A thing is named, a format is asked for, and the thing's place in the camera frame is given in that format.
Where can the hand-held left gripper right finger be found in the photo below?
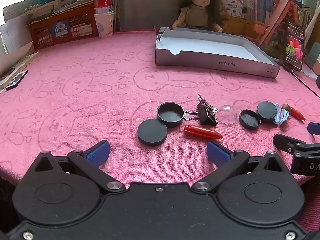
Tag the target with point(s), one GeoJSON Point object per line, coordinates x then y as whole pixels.
{"type": "Point", "coordinates": [218, 153]}

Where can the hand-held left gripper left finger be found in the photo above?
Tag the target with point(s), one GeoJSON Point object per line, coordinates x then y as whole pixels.
{"type": "Point", "coordinates": [98, 153]}

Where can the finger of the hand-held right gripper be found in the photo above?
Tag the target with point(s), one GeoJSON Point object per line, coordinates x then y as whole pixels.
{"type": "Point", "coordinates": [285, 142]}
{"type": "Point", "coordinates": [314, 128]}

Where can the light blue clip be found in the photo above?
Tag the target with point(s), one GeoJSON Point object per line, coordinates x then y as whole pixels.
{"type": "Point", "coordinates": [280, 117]}

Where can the brown acorn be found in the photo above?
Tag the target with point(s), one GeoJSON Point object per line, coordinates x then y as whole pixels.
{"type": "Point", "coordinates": [286, 108]}

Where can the black round cap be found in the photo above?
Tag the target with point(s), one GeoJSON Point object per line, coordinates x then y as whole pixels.
{"type": "Point", "coordinates": [170, 116]}
{"type": "Point", "coordinates": [267, 112]}
{"type": "Point", "coordinates": [249, 120]}
{"type": "Point", "coordinates": [152, 133]}

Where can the clear plastic dome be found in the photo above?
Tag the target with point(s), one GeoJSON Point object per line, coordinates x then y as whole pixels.
{"type": "Point", "coordinates": [227, 115]}

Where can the large black binder clip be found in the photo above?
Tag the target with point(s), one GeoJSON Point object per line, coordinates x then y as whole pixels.
{"type": "Point", "coordinates": [206, 113]}

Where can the grey cardboard box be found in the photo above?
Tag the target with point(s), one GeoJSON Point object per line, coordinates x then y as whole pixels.
{"type": "Point", "coordinates": [212, 62]}

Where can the pink rabbit print towel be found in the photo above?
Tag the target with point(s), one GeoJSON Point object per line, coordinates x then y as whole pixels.
{"type": "Point", "coordinates": [87, 105]}

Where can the smartphone with lit screen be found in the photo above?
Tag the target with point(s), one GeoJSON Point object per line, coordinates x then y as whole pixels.
{"type": "Point", "coordinates": [295, 47]}

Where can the black card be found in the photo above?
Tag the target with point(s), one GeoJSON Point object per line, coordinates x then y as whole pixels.
{"type": "Point", "coordinates": [16, 80]}

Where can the white plastic rack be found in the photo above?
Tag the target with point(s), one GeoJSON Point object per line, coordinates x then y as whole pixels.
{"type": "Point", "coordinates": [312, 17]}

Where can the flat lying book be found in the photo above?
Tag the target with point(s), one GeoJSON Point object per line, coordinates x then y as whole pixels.
{"type": "Point", "coordinates": [15, 67]}

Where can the wooden box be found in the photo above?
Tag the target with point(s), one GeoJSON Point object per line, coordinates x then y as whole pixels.
{"type": "Point", "coordinates": [242, 30]}

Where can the red basket with sticker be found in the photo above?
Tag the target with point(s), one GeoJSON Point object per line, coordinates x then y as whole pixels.
{"type": "Point", "coordinates": [75, 27]}

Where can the white paper cup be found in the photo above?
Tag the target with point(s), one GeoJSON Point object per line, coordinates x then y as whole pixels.
{"type": "Point", "coordinates": [105, 25]}

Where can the small black binder clip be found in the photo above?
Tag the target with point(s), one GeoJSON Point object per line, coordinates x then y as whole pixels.
{"type": "Point", "coordinates": [159, 36]}

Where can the brown haired doll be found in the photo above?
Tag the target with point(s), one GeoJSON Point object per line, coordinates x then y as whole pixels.
{"type": "Point", "coordinates": [197, 10]}

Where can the colourful printed carton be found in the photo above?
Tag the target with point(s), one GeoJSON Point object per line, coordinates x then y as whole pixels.
{"type": "Point", "coordinates": [232, 6]}

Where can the red drink can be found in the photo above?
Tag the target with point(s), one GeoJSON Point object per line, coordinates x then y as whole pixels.
{"type": "Point", "coordinates": [102, 1]}

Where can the white lined board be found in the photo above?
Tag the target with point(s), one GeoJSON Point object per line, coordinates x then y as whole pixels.
{"type": "Point", "coordinates": [22, 11]}

